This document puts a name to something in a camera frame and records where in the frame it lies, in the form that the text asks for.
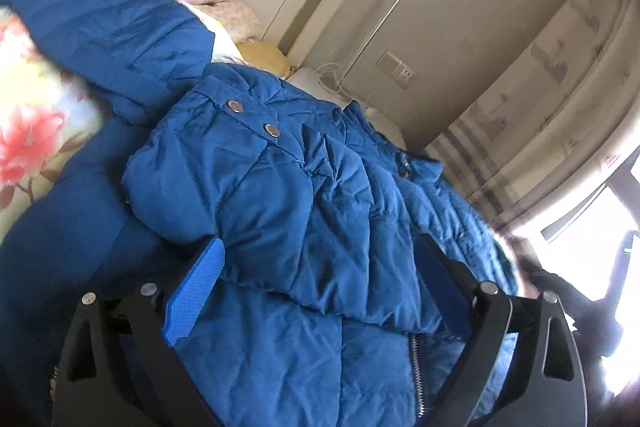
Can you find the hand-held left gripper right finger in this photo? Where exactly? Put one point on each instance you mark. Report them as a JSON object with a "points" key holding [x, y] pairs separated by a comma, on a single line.
{"points": [[449, 288]]}

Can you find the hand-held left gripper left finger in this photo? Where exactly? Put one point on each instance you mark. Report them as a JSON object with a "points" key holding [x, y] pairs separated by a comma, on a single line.
{"points": [[196, 289]]}

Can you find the blue puffer jacket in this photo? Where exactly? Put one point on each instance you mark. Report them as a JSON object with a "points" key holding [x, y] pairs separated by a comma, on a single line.
{"points": [[300, 207]]}

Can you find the bright window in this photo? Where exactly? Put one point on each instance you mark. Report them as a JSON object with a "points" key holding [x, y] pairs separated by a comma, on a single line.
{"points": [[590, 217]]}

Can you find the pale striped curtain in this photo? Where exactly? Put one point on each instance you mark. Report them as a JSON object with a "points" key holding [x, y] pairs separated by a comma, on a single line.
{"points": [[550, 82]]}

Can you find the white nightstand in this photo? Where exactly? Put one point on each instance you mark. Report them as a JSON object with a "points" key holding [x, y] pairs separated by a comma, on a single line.
{"points": [[312, 81]]}

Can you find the floral bed sheet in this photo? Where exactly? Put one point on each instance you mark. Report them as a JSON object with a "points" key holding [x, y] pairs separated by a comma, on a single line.
{"points": [[30, 117]]}

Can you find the yellow pillow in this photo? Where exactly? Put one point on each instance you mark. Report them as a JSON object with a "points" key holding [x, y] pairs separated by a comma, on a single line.
{"points": [[265, 57]]}

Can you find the thin white rod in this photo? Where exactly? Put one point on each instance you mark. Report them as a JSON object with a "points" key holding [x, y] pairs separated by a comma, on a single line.
{"points": [[376, 27]]}

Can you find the beige floral pillow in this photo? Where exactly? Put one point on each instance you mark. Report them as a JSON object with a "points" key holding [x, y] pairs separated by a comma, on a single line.
{"points": [[234, 19]]}

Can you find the wall socket panel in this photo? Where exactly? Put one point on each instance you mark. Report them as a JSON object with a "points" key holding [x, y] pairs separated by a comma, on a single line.
{"points": [[397, 68]]}

